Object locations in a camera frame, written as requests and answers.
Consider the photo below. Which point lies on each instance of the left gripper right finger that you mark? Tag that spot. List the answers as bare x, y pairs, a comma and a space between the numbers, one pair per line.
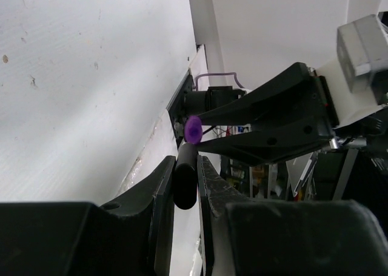
214, 193

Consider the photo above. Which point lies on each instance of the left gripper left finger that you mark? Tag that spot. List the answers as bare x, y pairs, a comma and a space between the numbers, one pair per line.
144, 215

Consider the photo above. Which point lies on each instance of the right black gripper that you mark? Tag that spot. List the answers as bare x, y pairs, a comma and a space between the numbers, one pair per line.
279, 102

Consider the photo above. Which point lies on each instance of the purple tip black highlighter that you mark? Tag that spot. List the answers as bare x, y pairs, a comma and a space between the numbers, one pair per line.
185, 177

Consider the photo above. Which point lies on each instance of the purple highlighter cap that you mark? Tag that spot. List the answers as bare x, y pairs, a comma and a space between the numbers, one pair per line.
193, 130

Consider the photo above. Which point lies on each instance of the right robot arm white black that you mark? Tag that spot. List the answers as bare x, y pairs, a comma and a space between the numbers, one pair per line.
199, 102

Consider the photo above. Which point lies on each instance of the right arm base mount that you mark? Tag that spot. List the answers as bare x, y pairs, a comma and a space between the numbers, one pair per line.
176, 107

